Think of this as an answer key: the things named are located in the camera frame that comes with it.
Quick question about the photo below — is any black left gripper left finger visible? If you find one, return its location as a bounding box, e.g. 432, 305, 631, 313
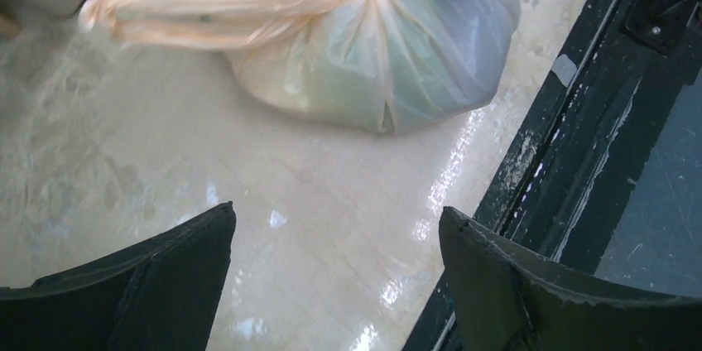
1, 202, 236, 350

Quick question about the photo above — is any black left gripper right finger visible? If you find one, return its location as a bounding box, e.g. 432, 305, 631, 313
439, 207, 701, 350

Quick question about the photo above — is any translucent banana print plastic bag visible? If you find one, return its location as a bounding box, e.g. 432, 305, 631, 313
78, 0, 520, 133

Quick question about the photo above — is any black mounting rail base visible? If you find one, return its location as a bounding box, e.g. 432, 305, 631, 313
405, 0, 701, 350

